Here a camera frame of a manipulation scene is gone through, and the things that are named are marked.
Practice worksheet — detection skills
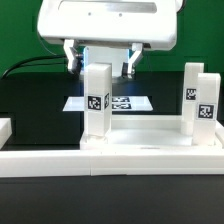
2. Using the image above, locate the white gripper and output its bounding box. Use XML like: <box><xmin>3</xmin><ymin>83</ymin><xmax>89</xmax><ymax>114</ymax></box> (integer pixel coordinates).
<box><xmin>37</xmin><ymin>0</ymin><xmax>177</xmax><ymax>79</ymax></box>

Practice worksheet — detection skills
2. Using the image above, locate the white desk top panel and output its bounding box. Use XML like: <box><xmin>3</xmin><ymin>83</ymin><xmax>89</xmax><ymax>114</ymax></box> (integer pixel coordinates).
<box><xmin>80</xmin><ymin>115</ymin><xmax>224</xmax><ymax>175</ymax></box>

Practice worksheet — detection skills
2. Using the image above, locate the fiducial marker sheet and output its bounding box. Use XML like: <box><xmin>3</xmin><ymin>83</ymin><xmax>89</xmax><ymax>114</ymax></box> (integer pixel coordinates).
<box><xmin>63</xmin><ymin>96</ymin><xmax>153</xmax><ymax>112</ymax></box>

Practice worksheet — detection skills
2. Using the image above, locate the white block at left edge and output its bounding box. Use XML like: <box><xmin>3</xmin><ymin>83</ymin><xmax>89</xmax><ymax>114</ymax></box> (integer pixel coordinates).
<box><xmin>0</xmin><ymin>118</ymin><xmax>12</xmax><ymax>150</ymax></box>

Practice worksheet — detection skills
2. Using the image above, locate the black cable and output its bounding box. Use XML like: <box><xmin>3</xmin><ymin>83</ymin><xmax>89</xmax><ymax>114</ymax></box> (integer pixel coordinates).
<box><xmin>0</xmin><ymin>54</ymin><xmax>68</xmax><ymax>81</ymax></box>

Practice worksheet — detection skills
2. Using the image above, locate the white L-shaped fixture wall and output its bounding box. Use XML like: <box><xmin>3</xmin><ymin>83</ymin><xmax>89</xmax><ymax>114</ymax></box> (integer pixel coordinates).
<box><xmin>0</xmin><ymin>150</ymin><xmax>91</xmax><ymax>178</ymax></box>

